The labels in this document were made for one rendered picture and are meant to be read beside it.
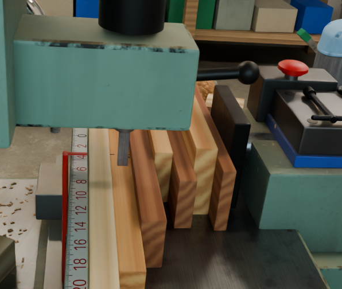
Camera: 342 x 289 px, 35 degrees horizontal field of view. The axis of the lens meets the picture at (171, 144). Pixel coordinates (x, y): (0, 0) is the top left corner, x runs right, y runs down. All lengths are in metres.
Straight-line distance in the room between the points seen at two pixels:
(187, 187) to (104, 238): 0.11
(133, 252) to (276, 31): 3.32
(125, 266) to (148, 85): 0.13
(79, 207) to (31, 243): 0.22
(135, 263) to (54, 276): 0.19
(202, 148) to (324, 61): 0.75
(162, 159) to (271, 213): 0.11
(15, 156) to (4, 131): 2.03
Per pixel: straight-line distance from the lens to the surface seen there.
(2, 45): 0.37
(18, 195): 0.71
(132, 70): 0.41
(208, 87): 0.75
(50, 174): 0.66
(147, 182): 0.47
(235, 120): 0.48
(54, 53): 0.41
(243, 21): 3.58
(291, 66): 0.55
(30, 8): 0.55
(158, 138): 0.52
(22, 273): 0.60
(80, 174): 0.46
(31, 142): 2.53
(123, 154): 0.48
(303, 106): 0.52
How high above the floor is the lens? 1.19
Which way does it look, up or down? 28 degrees down
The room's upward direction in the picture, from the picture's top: 6 degrees clockwise
